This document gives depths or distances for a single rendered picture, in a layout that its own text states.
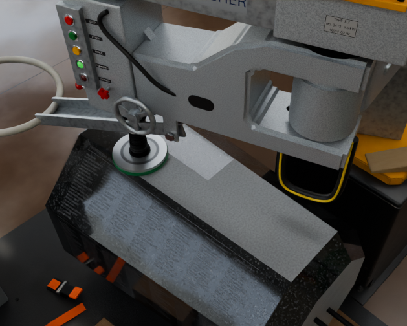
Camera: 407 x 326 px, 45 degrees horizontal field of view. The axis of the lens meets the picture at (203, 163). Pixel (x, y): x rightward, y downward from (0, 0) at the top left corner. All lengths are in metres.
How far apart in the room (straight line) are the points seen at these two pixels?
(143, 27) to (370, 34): 0.69
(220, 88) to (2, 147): 2.26
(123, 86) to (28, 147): 1.87
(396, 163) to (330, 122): 0.75
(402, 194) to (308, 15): 1.08
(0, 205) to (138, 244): 1.39
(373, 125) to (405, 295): 0.94
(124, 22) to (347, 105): 0.64
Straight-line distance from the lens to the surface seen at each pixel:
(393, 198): 2.04
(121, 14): 1.41
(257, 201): 1.79
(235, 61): 1.31
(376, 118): 2.12
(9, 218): 3.03
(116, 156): 1.93
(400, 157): 2.09
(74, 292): 2.56
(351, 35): 1.15
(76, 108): 2.07
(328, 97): 1.29
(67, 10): 1.50
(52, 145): 3.34
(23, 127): 2.06
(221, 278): 1.71
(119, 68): 1.53
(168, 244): 1.81
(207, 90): 1.42
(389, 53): 1.15
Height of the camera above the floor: 2.24
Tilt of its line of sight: 47 degrees down
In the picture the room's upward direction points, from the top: 2 degrees counter-clockwise
